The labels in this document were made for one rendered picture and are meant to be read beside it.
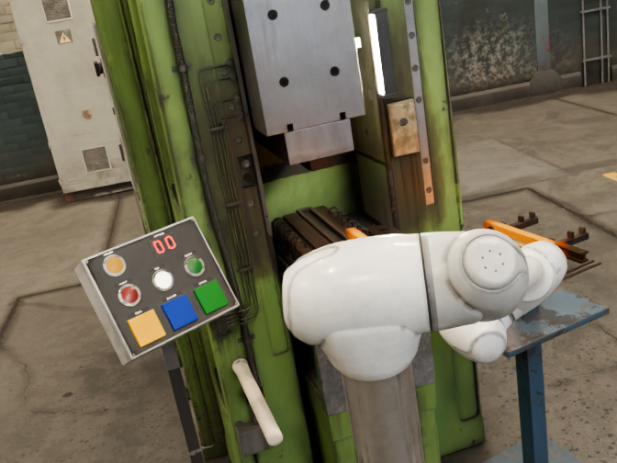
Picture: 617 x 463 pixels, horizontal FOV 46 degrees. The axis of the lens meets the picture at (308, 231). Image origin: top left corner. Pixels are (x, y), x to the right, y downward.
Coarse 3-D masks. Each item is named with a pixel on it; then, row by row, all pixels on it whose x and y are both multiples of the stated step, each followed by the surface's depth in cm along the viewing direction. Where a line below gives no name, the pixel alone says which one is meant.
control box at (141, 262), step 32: (192, 224) 201; (96, 256) 184; (128, 256) 188; (160, 256) 192; (192, 256) 197; (96, 288) 181; (160, 288) 189; (192, 288) 194; (224, 288) 199; (128, 320) 182; (160, 320) 186; (128, 352) 180
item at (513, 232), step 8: (488, 224) 230; (496, 224) 228; (504, 224) 227; (504, 232) 224; (512, 232) 221; (520, 232) 219; (528, 232) 218; (520, 240) 219; (528, 240) 215; (536, 240) 212; (544, 240) 211; (552, 240) 210; (560, 248) 204; (568, 248) 202; (576, 248) 201; (568, 256) 202; (576, 256) 200; (584, 256) 198
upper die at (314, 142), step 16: (320, 128) 208; (336, 128) 210; (272, 144) 224; (288, 144) 207; (304, 144) 208; (320, 144) 210; (336, 144) 211; (352, 144) 213; (288, 160) 208; (304, 160) 210
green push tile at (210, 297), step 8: (216, 280) 198; (200, 288) 194; (208, 288) 196; (216, 288) 197; (200, 296) 194; (208, 296) 195; (216, 296) 196; (224, 296) 197; (200, 304) 193; (208, 304) 194; (216, 304) 195; (224, 304) 196; (208, 312) 193
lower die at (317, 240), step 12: (288, 216) 256; (300, 216) 254; (324, 216) 249; (336, 216) 247; (300, 228) 242; (312, 228) 240; (336, 228) 233; (348, 228) 234; (312, 240) 229; (324, 240) 228; (300, 252) 224
